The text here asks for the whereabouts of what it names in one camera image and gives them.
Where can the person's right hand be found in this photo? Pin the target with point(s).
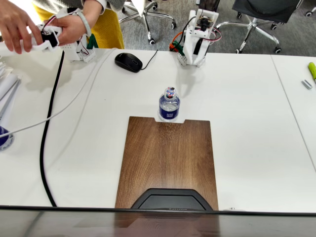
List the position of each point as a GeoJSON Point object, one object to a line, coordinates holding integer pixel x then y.
{"type": "Point", "coordinates": [17, 27]}

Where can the white follower robot arm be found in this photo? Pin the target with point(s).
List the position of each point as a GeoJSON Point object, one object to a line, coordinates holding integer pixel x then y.
{"type": "Point", "coordinates": [184, 60]}

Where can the white leader robot arm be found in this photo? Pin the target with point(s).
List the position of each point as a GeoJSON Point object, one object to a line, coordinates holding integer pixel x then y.
{"type": "Point", "coordinates": [74, 52]}

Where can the small grey metal piece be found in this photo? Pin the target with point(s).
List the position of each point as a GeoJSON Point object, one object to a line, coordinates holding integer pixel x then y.
{"type": "Point", "coordinates": [306, 84]}

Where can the person's left forearm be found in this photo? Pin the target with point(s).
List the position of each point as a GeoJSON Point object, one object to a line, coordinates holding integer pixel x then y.
{"type": "Point", "coordinates": [93, 8]}

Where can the white follower gripper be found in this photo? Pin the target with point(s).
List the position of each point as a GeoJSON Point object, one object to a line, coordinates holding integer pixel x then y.
{"type": "Point", "coordinates": [197, 48]}

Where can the person in yellow trousers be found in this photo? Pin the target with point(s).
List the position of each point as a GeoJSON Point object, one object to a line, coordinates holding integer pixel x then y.
{"type": "Point", "coordinates": [108, 29]}

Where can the green clamp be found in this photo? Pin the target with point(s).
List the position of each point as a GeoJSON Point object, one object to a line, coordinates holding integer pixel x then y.
{"type": "Point", "coordinates": [178, 47]}
{"type": "Point", "coordinates": [92, 43]}

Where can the person's left hand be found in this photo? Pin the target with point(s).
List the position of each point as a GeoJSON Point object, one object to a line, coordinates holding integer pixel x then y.
{"type": "Point", "coordinates": [71, 28]}

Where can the black Philips monitor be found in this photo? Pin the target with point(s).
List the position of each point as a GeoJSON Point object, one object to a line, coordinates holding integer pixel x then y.
{"type": "Point", "coordinates": [170, 200]}

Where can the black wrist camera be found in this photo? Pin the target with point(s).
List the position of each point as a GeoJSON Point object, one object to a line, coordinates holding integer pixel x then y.
{"type": "Point", "coordinates": [204, 23]}

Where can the blue bottle with sticker cap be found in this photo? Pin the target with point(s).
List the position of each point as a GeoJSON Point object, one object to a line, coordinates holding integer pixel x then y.
{"type": "Point", "coordinates": [169, 108]}

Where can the pale green bangle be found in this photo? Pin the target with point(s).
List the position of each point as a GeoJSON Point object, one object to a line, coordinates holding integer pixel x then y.
{"type": "Point", "coordinates": [87, 24]}

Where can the yellow-green marker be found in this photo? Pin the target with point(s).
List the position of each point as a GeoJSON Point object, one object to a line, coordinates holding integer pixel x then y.
{"type": "Point", "coordinates": [313, 70]}

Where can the black office chair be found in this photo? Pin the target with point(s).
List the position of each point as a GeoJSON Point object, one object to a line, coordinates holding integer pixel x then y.
{"type": "Point", "coordinates": [259, 10]}

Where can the office chair caster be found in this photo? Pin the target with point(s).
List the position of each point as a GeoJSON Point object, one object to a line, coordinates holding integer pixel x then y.
{"type": "Point", "coordinates": [309, 12]}

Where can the black computer mouse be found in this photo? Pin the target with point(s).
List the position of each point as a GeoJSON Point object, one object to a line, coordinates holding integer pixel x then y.
{"type": "Point", "coordinates": [128, 61]}

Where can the brown wooden board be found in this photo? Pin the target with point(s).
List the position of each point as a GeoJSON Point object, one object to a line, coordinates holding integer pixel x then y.
{"type": "Point", "coordinates": [168, 153]}

